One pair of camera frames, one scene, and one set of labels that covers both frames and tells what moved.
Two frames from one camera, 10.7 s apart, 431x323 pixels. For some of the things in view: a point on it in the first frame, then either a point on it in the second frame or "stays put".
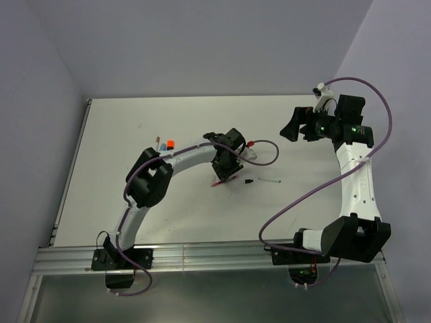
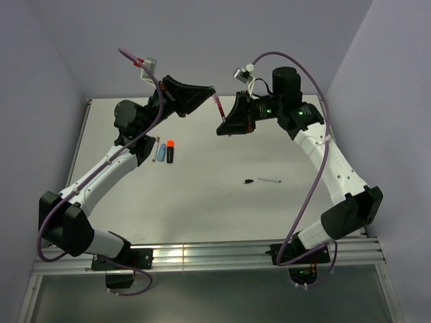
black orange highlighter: x=170 y=145 stays put
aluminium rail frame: x=122 y=267 stays put
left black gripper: x=223 y=175 to x=183 y=99
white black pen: x=272 y=180 stays put
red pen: x=219 y=182 to x=217 y=99
